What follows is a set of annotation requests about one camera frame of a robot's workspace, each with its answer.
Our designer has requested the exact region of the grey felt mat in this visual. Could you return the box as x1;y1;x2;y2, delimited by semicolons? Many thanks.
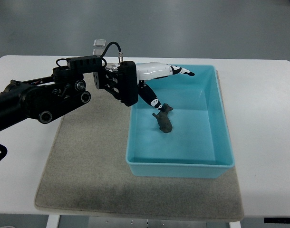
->
34;62;245;220

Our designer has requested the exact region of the brown toy hippo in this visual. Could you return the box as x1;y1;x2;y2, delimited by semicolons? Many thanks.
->
152;103;173;133

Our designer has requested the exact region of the black table control panel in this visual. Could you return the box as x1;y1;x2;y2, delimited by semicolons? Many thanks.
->
264;217;290;224

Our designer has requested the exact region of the white table leg frame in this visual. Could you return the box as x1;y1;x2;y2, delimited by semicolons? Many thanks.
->
46;215;241;228

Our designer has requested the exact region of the blue plastic box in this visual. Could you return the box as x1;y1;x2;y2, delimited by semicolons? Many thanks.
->
126;65;235;178

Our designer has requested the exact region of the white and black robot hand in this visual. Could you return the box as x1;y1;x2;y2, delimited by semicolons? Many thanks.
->
118;61;195;113

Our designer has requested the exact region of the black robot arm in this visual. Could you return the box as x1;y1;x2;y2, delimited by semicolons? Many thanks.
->
0;42;122;132

